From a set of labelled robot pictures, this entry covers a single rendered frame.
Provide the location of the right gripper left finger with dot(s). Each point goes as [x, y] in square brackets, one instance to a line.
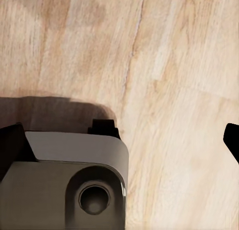
[12, 139]

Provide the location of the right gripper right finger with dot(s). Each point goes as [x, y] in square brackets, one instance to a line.
[231, 139]

